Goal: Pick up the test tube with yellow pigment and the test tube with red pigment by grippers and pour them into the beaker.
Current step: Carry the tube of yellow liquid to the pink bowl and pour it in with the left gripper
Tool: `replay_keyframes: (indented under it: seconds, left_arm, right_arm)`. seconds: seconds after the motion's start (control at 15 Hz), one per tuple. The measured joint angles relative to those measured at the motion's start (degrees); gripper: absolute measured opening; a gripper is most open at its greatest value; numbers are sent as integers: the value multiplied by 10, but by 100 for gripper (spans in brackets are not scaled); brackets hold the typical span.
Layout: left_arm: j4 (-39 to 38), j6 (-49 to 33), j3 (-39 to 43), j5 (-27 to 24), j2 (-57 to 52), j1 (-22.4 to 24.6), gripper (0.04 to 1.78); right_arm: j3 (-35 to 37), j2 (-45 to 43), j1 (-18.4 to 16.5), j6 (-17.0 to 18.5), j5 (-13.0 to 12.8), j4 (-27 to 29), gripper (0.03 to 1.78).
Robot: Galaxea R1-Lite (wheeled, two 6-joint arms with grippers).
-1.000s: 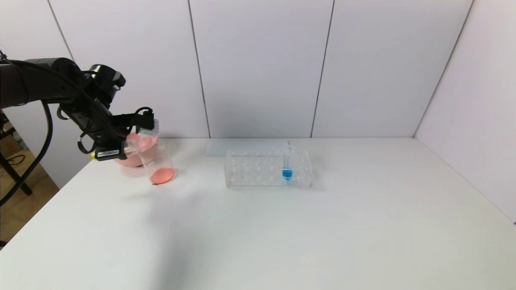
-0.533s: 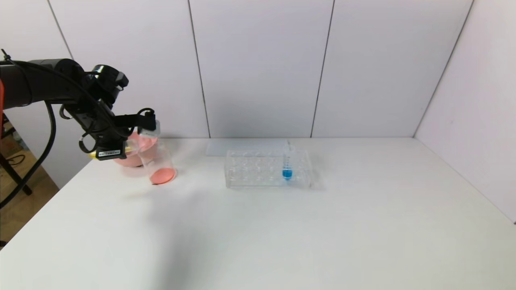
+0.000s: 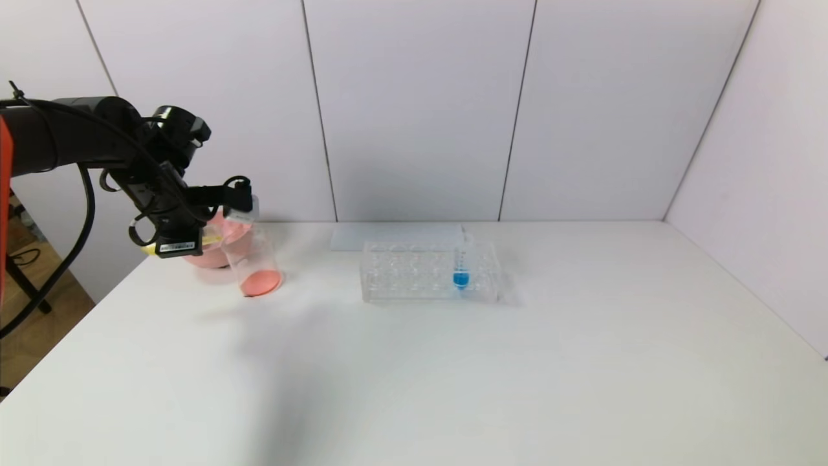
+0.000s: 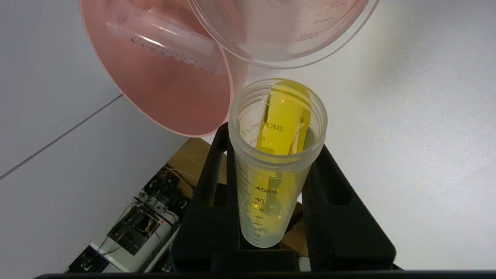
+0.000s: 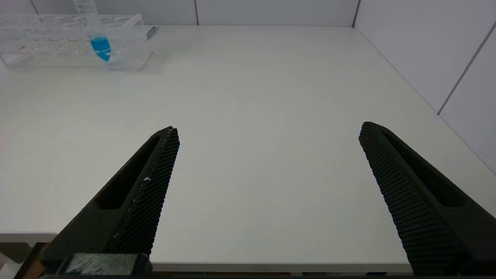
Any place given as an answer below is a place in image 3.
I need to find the test tube with yellow pigment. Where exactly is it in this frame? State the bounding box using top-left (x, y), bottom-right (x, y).
top-left (142, 234), bottom-right (226, 256)

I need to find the clear acrylic test tube rack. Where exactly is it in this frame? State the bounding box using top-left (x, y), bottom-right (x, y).
top-left (360, 237), bottom-right (500, 304)

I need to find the test tube with blue pigment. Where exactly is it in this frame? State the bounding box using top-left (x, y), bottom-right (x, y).
top-left (453, 226), bottom-right (471, 291)

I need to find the clear glass beaker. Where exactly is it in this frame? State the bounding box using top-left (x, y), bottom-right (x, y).
top-left (223, 227), bottom-right (284, 298)

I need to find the flat white sheet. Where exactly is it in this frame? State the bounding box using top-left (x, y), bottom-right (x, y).
top-left (331, 224), bottom-right (465, 252)

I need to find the pink plastic bowl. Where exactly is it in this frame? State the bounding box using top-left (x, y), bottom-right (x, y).
top-left (180, 208), bottom-right (254, 269)

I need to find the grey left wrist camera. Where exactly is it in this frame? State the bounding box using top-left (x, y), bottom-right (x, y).
top-left (223, 193), bottom-right (260, 228)

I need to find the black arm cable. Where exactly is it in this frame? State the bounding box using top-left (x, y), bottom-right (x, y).
top-left (0, 162), bottom-right (97, 338)

